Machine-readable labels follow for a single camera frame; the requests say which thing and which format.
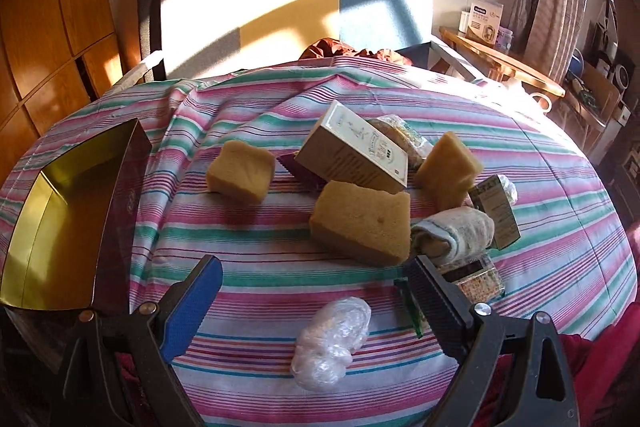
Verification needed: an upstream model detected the grain snack packet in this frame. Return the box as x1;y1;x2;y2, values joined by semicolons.
437;255;506;305

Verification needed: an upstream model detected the small green white carton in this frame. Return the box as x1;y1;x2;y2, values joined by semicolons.
470;174;521;249

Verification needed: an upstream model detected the large yellow sponge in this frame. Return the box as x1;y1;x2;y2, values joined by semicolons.
309;181;410;267

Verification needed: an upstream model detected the white plastic bag ball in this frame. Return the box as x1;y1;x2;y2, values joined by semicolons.
498;174;518;206

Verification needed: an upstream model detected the clear plastic bag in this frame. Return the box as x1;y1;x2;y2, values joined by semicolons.
290;297;371;391

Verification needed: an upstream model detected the packaged bread snack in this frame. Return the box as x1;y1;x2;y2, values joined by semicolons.
368;114;433;170

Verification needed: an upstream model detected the cream tea carton box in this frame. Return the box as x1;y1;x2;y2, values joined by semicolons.
295;101;409;194

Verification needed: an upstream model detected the square yellow sponge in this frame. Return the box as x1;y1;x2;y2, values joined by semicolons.
206;140;276;205

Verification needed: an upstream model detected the rolled white sock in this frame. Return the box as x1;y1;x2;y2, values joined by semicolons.
410;206;495;267

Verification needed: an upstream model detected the gold tin box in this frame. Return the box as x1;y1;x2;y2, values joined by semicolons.
1;119;151;315

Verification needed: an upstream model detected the red blanket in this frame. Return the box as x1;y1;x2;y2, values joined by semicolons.
473;303;639;426

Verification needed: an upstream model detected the upright yellow sponge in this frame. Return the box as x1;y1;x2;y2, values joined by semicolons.
414;131;484;211

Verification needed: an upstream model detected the striped bed sheet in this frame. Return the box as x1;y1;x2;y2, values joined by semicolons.
1;60;638;426

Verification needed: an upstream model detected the purple foil wrapper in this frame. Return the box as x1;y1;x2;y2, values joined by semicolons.
277;153;326;192

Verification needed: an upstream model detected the white mug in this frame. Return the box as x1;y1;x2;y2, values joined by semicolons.
529;92;553;114

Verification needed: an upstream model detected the cardboard box with clutter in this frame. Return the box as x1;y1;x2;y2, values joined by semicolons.
563;49;623;132

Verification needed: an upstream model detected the wooden side table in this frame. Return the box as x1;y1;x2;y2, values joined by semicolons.
439;26;565;98

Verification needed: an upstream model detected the white blue product box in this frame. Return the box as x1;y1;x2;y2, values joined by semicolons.
465;0;503;46

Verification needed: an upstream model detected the dark red clothes heap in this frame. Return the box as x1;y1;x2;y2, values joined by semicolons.
299;38;412;66

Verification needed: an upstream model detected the wooden wardrobe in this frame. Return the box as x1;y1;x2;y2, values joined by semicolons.
1;0;122;176

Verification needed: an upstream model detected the sunlit bed mattress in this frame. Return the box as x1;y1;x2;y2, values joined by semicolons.
160;0;434;78

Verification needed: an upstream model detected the dark bed headboard post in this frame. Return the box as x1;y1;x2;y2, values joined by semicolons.
137;0;162;60

